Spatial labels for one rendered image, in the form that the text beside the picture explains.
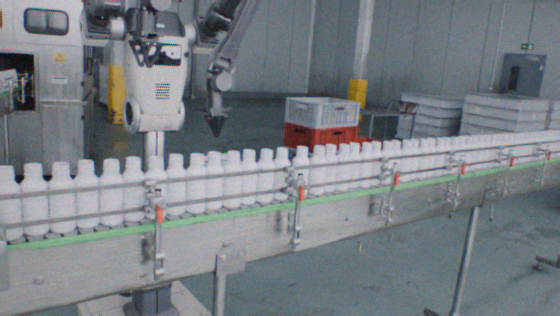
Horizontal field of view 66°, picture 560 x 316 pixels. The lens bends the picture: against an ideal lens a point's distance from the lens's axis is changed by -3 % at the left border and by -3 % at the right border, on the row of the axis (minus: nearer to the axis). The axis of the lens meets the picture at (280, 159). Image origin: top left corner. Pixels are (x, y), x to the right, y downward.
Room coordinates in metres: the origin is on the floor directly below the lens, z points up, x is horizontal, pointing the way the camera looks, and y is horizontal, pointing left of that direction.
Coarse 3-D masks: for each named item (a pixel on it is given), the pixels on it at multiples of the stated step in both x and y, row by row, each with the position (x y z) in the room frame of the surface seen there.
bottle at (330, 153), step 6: (330, 144) 1.55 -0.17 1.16; (330, 150) 1.51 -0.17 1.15; (330, 156) 1.51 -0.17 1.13; (336, 156) 1.53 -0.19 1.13; (330, 168) 1.50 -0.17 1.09; (336, 168) 1.52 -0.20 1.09; (330, 174) 1.50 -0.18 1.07; (336, 174) 1.52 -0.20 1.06; (330, 180) 1.50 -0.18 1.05; (324, 186) 1.50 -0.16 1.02; (330, 186) 1.50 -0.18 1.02; (324, 192) 1.51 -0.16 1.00; (330, 192) 1.51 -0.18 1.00
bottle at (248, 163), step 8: (248, 152) 1.31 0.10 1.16; (248, 160) 1.31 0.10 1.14; (248, 168) 1.29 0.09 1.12; (256, 168) 1.31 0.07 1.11; (248, 176) 1.30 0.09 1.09; (256, 176) 1.31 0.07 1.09; (248, 184) 1.30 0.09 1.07; (256, 184) 1.32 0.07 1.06; (248, 192) 1.30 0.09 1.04; (248, 200) 1.30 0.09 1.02
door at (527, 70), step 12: (504, 60) 11.13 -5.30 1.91; (516, 60) 10.90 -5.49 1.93; (528, 60) 10.67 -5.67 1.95; (540, 60) 10.45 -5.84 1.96; (504, 72) 11.10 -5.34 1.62; (516, 72) 10.86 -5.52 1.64; (528, 72) 10.63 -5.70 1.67; (540, 72) 10.41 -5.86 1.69; (504, 84) 11.06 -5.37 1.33; (516, 84) 10.82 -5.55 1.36; (528, 84) 10.59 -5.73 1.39; (540, 84) 10.37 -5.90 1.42
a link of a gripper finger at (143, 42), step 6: (132, 36) 1.26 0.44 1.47; (138, 36) 1.23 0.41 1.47; (144, 36) 1.24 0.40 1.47; (138, 42) 1.22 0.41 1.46; (144, 42) 1.22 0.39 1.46; (150, 42) 1.23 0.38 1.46; (156, 42) 1.24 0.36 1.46; (144, 48) 1.22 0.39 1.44; (156, 48) 1.26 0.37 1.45; (162, 48) 1.25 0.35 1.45; (144, 54) 1.23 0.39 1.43; (156, 54) 1.25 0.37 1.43; (144, 60) 1.24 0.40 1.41; (150, 66) 1.25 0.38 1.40
